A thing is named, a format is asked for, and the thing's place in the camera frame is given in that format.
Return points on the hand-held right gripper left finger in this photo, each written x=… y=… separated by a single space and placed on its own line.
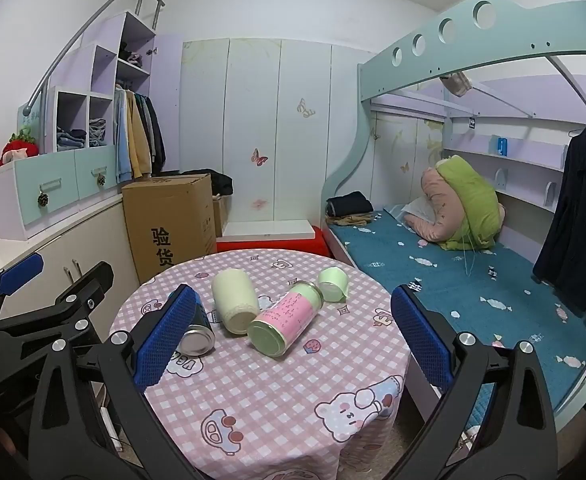
x=165 y=337

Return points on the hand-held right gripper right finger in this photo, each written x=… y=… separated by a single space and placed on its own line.
x=423 y=335

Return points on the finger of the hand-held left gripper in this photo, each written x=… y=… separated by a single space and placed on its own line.
x=85 y=290
x=20 y=272

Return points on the cream cup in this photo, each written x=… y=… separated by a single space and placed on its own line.
x=233 y=295

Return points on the small green cup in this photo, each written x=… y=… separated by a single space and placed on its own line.
x=333 y=282

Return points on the dark drink can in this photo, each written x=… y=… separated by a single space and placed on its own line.
x=198 y=340

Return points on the low white cabinet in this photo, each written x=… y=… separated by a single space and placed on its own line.
x=48 y=255

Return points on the blue candy print mattress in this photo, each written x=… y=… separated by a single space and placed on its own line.
x=423 y=270

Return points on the teal drawer cabinet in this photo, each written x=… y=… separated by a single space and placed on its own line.
x=58 y=185

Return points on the large cardboard box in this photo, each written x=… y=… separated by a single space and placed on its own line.
x=173 y=220

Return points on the red strawberry plush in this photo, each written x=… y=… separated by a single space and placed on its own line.
x=18 y=149

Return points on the pink checkered tablecloth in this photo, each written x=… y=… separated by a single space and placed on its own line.
x=273 y=400

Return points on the white pillow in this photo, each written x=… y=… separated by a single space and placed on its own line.
x=418 y=210

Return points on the small cardboard box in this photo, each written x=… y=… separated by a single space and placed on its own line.
x=220 y=215

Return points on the folded tan clothes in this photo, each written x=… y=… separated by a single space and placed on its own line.
x=348 y=221

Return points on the pink and green quilt bundle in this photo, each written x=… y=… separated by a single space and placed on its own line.
x=465 y=200

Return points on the folded jeans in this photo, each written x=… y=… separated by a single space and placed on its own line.
x=98 y=132
x=70 y=138

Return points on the white board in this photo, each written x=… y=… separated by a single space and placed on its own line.
x=268 y=229

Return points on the folded dark clothes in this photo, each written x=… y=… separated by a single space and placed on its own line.
x=348 y=204

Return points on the light blue hanging shirt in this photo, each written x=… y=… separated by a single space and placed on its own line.
x=121 y=135

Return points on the black cloth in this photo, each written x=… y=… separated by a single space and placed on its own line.
x=221 y=183

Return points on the hanging clothes row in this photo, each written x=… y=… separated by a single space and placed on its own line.
x=140 y=135

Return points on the dark hanging jackets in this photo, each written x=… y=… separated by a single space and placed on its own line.
x=155 y=130

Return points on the dark hanging coat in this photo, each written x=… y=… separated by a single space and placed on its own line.
x=573 y=210

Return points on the blue box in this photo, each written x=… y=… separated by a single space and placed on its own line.
x=502 y=146

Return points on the purple stair shelf unit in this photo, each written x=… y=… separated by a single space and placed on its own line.
x=105 y=50

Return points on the white butterfly wardrobe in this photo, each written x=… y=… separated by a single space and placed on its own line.
x=273 y=110

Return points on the beige hanging bag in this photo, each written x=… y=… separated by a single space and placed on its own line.
x=457 y=85

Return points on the grey metal handrail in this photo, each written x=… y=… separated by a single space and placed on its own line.
x=88 y=20

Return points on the teal bunk bed frame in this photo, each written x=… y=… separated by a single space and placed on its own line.
x=453 y=50

